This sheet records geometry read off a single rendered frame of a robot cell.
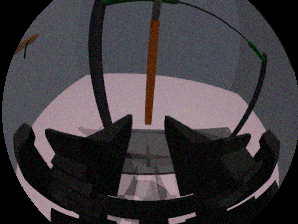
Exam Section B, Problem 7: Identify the orange-brown long handle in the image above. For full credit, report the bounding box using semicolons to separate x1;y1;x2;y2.
145;0;161;125

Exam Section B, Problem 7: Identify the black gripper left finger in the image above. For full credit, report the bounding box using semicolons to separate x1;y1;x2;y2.
45;115;133;197

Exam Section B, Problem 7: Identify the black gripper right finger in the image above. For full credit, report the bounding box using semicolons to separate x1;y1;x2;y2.
164;116;251;197

